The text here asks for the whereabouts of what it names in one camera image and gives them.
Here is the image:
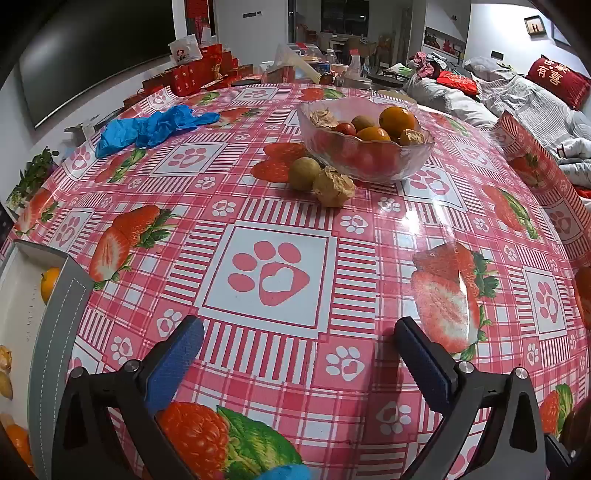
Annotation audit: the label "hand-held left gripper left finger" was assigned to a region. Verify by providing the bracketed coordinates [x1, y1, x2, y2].
[52, 315, 206, 480]

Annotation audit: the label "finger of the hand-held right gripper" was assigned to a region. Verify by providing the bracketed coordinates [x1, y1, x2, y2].
[545, 431, 578, 480]

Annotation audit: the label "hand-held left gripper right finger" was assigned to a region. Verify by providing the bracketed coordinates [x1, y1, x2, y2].
[394, 315, 549, 480]

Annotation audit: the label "grey tray with white inside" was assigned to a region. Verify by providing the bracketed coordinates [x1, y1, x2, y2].
[0, 239, 96, 480]

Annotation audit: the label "clear glass bowl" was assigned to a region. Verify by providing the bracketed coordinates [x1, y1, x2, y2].
[297, 97, 436, 184]

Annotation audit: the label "strawberry print plaid tablecloth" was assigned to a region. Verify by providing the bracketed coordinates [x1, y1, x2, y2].
[0, 82, 591, 480]

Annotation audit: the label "brown dried walnut ball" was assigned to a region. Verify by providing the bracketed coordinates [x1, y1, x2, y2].
[312, 165, 356, 209]

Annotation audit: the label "heap of small red tomatoes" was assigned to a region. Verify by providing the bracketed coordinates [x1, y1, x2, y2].
[318, 131, 407, 179]

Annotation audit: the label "green potted plant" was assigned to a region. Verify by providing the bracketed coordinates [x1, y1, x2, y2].
[17, 147, 61, 197]

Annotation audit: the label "crumpled blue plastic gloves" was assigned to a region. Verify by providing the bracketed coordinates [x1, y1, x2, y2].
[95, 104, 222, 160]

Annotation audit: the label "small open white carton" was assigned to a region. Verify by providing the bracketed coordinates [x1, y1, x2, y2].
[64, 114, 101, 145]

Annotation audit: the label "white quilt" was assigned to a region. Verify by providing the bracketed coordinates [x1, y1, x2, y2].
[551, 124, 591, 185]

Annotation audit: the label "light grey sofa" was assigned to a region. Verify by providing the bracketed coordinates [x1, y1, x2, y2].
[406, 55, 591, 199]

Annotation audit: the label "grey striped blanket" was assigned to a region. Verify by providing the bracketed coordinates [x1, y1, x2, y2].
[478, 74, 591, 153]

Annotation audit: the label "red folded cloth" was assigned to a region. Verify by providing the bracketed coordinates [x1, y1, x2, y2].
[436, 70, 481, 97]

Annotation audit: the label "black round tray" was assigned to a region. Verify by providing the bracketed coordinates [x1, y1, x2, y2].
[369, 71, 409, 92]

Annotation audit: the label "stack of red gift boxes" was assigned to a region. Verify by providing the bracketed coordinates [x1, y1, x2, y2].
[124, 44, 259, 109]

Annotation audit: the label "pile of mixed clothes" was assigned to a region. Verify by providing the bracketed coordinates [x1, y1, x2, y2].
[409, 51, 446, 77]

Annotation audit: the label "red embroidered pillow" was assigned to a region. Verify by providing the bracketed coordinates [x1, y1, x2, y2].
[525, 55, 591, 112]

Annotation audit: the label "white printed paper bag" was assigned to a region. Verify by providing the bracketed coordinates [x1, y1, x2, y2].
[167, 37, 205, 65]

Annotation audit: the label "black flat television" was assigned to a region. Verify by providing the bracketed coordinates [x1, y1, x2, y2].
[17, 0, 178, 130]

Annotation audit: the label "clear plastic bag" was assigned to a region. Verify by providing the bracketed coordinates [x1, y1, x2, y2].
[274, 42, 321, 85]

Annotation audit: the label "wooden desk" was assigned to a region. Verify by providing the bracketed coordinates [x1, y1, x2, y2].
[318, 31, 352, 56]

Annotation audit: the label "wall poster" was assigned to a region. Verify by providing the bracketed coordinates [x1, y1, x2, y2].
[424, 26, 468, 57]

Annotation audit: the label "large framed wall picture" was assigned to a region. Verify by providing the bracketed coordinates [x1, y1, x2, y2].
[551, 21, 574, 48]

